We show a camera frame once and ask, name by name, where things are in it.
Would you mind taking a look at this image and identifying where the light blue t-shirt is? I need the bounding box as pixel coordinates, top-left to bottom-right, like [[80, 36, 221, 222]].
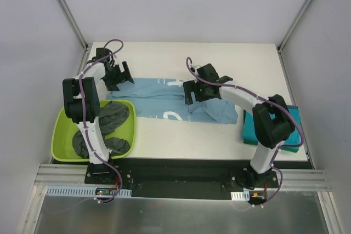
[[106, 78, 238, 124]]

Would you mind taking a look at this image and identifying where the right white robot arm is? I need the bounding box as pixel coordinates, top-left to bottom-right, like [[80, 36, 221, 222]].
[[183, 57, 298, 187]]

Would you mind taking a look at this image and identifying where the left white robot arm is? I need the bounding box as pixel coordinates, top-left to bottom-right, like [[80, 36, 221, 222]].
[[63, 47, 135, 164]]

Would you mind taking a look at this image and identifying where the dark grey t-shirt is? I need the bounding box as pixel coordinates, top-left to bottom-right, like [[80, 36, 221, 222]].
[[72, 101, 131, 158]]

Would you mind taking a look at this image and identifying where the folded teal t-shirt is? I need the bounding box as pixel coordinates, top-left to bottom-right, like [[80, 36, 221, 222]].
[[241, 105, 302, 149]]

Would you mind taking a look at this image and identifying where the green plastic basket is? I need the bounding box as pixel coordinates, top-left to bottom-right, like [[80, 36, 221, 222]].
[[51, 100, 137, 163]]

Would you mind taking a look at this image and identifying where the left aluminium frame post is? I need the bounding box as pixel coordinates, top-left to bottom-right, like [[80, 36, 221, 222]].
[[56, 0, 89, 51]]

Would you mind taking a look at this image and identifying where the aluminium frame post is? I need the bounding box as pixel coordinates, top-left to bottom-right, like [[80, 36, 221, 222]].
[[56, 0, 89, 51], [277, 0, 315, 54]]

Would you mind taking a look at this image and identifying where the right aluminium frame post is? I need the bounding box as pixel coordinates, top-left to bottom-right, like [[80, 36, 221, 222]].
[[277, 0, 315, 54]]

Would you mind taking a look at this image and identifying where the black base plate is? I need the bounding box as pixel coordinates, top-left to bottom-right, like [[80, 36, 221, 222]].
[[84, 158, 278, 200]]

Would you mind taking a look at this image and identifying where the right white cable duct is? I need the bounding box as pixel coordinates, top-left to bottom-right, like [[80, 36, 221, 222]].
[[230, 191, 250, 202]]

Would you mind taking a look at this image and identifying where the white cable duct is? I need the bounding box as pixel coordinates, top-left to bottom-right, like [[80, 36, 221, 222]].
[[230, 191, 250, 202], [46, 186, 132, 198]]

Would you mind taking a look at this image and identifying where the left white cable duct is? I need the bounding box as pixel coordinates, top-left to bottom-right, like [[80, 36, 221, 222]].
[[46, 186, 132, 198]]

